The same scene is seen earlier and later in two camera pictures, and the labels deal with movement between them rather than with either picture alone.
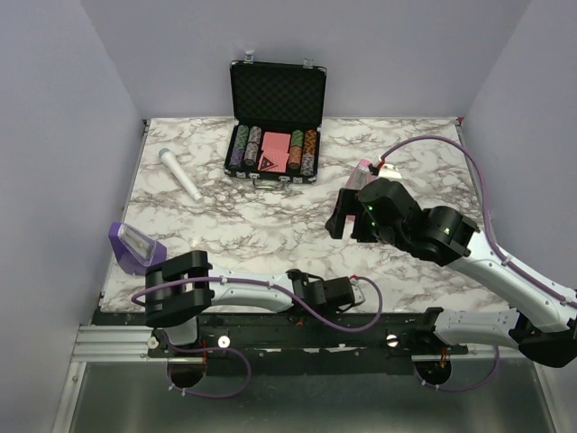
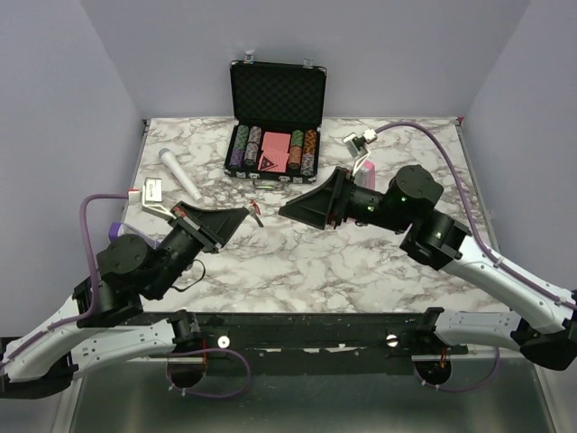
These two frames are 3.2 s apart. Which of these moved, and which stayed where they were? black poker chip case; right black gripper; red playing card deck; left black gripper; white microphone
Moved: right black gripper; left black gripper
Stayed: red playing card deck; white microphone; black poker chip case
